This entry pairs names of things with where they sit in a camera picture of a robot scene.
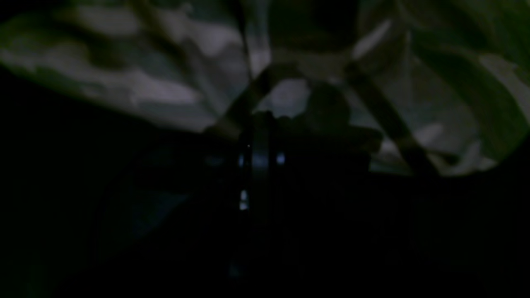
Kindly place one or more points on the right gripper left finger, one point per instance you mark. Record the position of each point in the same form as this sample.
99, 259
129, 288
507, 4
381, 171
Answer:
239, 114

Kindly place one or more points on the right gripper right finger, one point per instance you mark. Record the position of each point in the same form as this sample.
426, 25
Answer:
390, 121

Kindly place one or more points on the camouflage t-shirt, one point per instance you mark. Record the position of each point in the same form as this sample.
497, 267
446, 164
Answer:
456, 71

